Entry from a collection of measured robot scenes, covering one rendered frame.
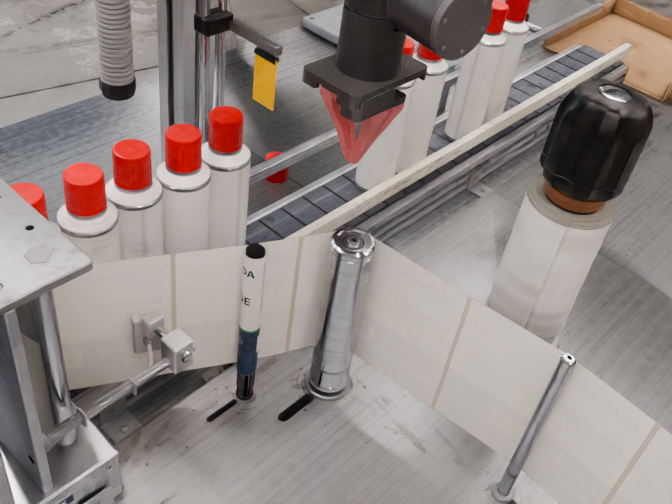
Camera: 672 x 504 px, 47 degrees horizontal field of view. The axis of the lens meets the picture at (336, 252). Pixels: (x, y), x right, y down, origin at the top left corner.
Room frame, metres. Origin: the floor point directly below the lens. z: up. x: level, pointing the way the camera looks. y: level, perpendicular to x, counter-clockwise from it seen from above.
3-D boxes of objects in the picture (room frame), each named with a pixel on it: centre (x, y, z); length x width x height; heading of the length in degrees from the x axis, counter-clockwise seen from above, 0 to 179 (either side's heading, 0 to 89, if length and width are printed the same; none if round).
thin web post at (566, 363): (0.40, -0.18, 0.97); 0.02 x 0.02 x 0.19
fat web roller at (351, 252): (0.49, -0.01, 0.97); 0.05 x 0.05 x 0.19
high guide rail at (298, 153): (0.97, -0.08, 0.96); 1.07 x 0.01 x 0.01; 144
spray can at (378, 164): (0.84, -0.03, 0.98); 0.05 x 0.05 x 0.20
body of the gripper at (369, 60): (0.62, 0.00, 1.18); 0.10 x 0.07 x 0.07; 143
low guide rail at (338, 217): (0.92, -0.14, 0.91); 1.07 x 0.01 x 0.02; 144
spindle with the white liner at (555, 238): (0.61, -0.21, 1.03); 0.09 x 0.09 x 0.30
